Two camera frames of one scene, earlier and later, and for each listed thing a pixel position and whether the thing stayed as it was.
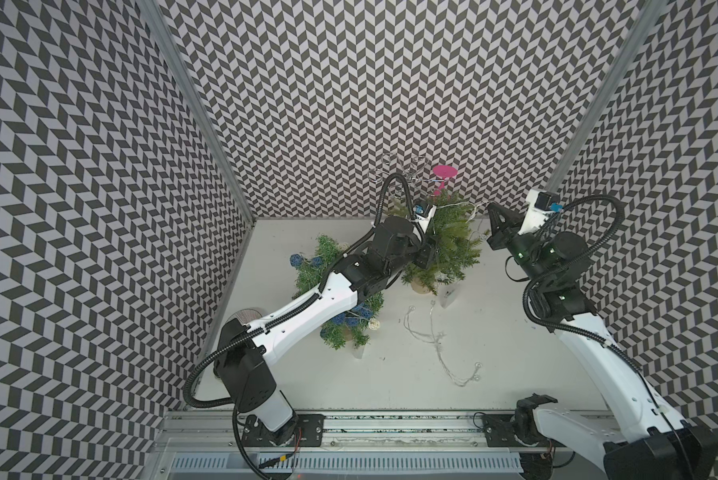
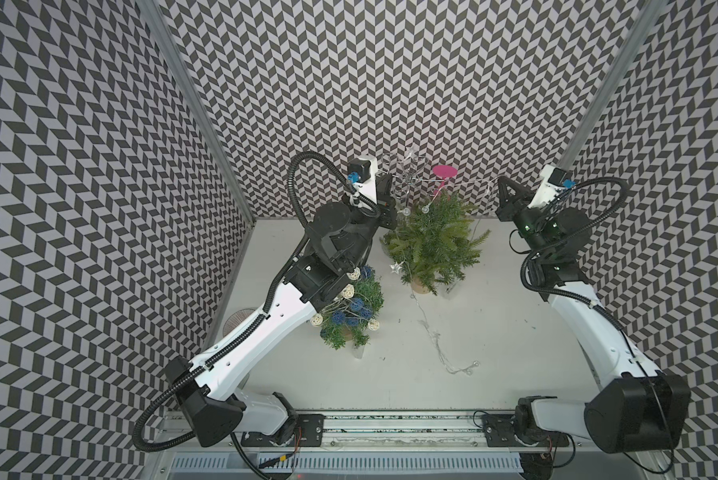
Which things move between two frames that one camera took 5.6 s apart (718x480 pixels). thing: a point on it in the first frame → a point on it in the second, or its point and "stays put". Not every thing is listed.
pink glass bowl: (245, 316) stays put
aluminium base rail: (358, 446) stays put
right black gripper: (502, 230) → (518, 200)
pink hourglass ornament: (443, 171) stays put
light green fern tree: (455, 243) stays put
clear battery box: (358, 352) stays put
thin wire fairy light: (433, 338) → (437, 182)
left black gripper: (423, 254) → (383, 201)
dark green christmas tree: (352, 327) stays put
